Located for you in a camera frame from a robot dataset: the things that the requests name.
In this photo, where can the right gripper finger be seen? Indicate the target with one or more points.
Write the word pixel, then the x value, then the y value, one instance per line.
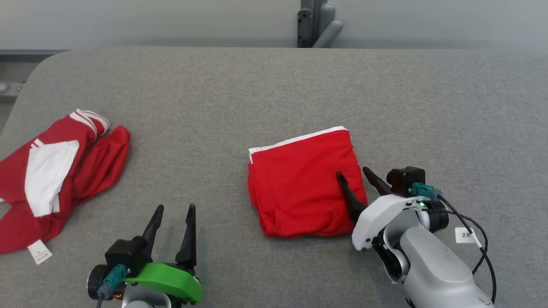
pixel 350 199
pixel 377 182

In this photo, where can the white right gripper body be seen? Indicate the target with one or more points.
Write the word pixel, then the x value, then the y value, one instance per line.
pixel 381 214

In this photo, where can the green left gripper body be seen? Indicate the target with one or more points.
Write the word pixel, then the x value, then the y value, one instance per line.
pixel 171 280

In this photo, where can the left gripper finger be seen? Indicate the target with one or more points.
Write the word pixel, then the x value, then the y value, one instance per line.
pixel 188 239
pixel 153 229

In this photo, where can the red shorts with white band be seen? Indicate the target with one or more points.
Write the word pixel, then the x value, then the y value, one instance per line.
pixel 299 188

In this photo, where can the red white sports jersey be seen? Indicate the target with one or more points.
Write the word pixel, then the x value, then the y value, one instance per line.
pixel 94 167

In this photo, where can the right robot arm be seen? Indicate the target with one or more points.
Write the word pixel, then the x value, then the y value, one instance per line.
pixel 436 269

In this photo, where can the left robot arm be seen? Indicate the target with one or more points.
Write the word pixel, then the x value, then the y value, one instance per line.
pixel 141 299

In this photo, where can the grey fabric sofa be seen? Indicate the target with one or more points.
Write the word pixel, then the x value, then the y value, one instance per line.
pixel 222 107

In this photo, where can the grey rounded tube fitting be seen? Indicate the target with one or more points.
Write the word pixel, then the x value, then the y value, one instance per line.
pixel 329 30

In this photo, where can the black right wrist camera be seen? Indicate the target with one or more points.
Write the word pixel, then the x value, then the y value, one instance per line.
pixel 406 179

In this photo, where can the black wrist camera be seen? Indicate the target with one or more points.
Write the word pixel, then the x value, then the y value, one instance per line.
pixel 406 179
pixel 128 254

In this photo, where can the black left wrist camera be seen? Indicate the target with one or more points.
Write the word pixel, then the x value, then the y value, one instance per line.
pixel 128 254

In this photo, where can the dark perforated bracket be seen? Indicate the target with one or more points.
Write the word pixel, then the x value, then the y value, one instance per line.
pixel 304 28

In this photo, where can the grey metal floor bracket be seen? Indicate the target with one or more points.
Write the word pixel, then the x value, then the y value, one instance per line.
pixel 8 89

